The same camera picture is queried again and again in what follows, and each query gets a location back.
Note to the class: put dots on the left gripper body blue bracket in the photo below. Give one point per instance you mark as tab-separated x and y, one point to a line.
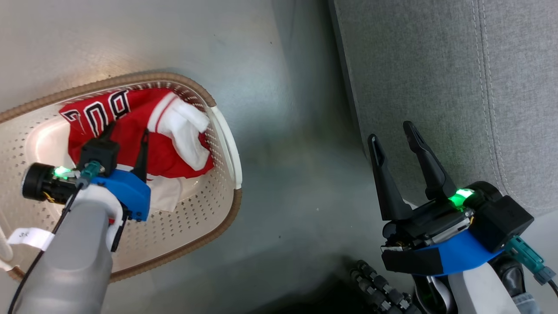
128	192

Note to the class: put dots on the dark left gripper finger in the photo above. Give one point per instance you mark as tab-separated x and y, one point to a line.
108	133
142	161

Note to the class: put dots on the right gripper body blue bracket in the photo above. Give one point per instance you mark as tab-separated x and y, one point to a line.
436	224

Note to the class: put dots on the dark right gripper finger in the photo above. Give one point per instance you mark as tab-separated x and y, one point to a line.
429	170
388	187

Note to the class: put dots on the red white sports jersey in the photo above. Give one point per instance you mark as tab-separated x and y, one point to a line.
130	117

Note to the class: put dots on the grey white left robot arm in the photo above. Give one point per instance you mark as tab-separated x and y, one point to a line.
74	261

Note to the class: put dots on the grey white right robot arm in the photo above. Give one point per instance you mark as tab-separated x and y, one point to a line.
477	292

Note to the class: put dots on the grey fabric sofa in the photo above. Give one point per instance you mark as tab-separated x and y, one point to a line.
436	65

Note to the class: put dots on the cream perforated laundry basket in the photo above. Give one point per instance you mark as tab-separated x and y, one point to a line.
192	209

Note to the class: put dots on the white paper label tag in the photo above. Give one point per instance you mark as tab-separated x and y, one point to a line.
30	237

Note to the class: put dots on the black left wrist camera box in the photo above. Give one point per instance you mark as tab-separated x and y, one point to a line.
100	152

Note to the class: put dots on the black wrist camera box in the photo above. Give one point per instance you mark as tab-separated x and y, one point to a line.
501	222
100	152

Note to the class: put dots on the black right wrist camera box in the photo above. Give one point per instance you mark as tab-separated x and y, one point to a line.
501	222

